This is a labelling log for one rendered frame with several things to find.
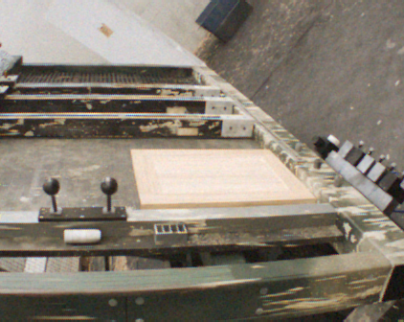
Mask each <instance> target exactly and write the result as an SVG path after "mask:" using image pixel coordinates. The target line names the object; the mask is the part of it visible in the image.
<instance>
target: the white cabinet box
mask: <svg viewBox="0 0 404 322"><path fill-rule="evenodd" d="M44 19H46V20H47V21H50V23H52V24H54V25H55V26H56V27H58V28H60V29H61V30H62V31H64V33H66V34H69V35H70V36H72V37H73V38H74V39H76V40H78V41H79V42H81V43H82V44H84V45H86V46H87V47H88V48H91V49H92V50H93V51H94V52H95V53H98V54H99V55H100V56H102V57H103V58H106V59H107V60H109V61H110V62H111V63H128V64H142V63H146V64H165V65H183V66H193V65H197V66H202V67H207V66H206V64H205V63H204V62H203V61H202V60H201V59H199V58H198V57H195V55H193V54H192V53H191V52H189V51H188V50H187V49H184V48H183V47H182V46H181V45H180V44H178V43H177V42H175V41H173V40H172V39H171V38H170V37H169V36H168V35H165V34H163V33H162V32H161V31H160V30H158V29H156V28H155V27H154V26H152V25H151V24H150V23H148V22H147V21H146V20H144V19H143V18H142V17H141V16H138V15H137V13H135V12H134V11H131V10H130V9H128V8H127V7H126V6H125V5H123V4H121V3H120V2H119V1H117V0H56V1H55V2H54V4H53V5H52V7H51V8H50V9H49V11H48V12H47V13H46V15H45V16H44Z"/></svg>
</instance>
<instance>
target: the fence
mask: <svg viewBox="0 0 404 322"><path fill-rule="evenodd" d="M126 213H127V220H113V221H90V222H89V221H68V222H58V221H47V222H38V212H25V211H16V212H2V211H0V214H1V216H2V217H1V218H0V237H3V238H12V237H18V238H29V237H35V238H46V237H55V238H63V237H64V231H65V230H74V229H78V230H80V229H81V230H94V229H95V230H99V231H101V236H104V237H118V236H137V235H142V236H153V231H154V225H160V224H182V223H184V224H185V228H186V230H187V232H188V234H194V233H214V232H234V231H254V230H272V229H292V228H295V227H310V226H329V225H334V224H335V220H336V217H337V214H338V212H337V211H336V209H335V208H334V207H333V206H331V205H330V203H313V204H288V205H283V206H259V207H231V208H202V209H174V210H126Z"/></svg>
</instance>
